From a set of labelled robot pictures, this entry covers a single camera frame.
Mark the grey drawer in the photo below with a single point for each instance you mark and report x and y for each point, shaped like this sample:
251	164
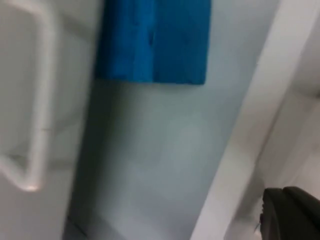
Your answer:
150	150

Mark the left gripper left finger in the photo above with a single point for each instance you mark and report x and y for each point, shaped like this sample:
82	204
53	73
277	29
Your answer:
287	220

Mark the blue cube block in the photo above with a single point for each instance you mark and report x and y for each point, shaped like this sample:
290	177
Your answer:
155	40

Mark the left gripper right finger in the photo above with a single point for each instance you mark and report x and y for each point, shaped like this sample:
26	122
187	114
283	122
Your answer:
306	197

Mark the grey chest of drawers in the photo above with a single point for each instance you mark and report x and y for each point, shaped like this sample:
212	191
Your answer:
25	100

